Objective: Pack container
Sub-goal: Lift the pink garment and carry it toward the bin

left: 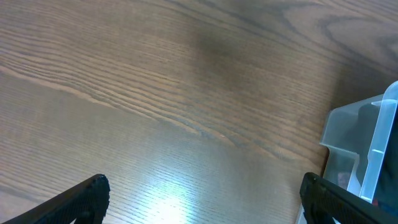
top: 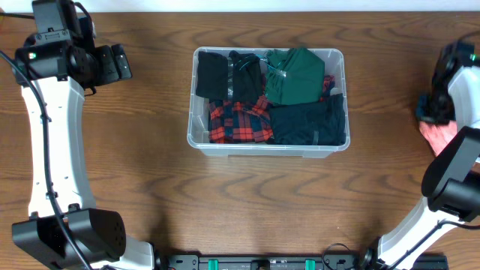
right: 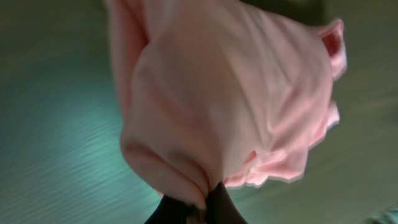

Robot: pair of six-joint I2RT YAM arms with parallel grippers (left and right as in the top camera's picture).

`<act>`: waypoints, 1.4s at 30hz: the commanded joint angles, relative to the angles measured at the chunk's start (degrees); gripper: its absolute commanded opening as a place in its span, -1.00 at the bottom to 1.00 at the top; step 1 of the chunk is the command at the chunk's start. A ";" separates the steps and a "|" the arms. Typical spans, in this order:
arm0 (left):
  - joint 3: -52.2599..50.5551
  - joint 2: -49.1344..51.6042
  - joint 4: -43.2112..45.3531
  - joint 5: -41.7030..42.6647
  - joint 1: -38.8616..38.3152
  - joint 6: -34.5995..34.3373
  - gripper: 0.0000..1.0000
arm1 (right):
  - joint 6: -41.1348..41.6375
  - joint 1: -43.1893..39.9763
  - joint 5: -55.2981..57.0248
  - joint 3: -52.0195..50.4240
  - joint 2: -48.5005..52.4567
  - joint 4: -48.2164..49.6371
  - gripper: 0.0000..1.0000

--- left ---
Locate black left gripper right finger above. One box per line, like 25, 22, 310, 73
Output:
300, 172, 397, 224

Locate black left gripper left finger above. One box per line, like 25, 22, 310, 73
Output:
4, 174, 110, 224

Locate black garment with tape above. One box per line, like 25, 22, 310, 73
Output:
357, 104, 397, 216

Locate clear plastic storage bin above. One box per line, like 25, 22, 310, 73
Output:
295, 80, 398, 224

